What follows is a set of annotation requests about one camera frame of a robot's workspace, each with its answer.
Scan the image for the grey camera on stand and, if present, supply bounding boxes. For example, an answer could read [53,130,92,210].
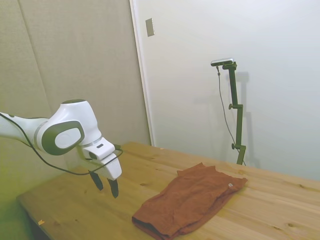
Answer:
[210,57,235,67]

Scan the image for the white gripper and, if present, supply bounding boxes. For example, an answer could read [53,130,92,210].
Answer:
[79,152,123,199]

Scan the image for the rust orange shorts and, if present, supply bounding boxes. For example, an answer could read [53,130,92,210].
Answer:
[131,162,249,240]

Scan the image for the white door frame trim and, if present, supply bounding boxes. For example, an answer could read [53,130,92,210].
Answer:
[129,0,156,147]

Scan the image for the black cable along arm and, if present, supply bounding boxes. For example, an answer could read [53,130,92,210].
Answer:
[0,111,124,175]

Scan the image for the grey wall switch plate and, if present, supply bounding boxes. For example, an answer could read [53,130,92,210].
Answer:
[145,17,156,38]

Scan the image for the dark green camera stand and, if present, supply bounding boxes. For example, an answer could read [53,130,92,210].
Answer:
[222,61,247,166]

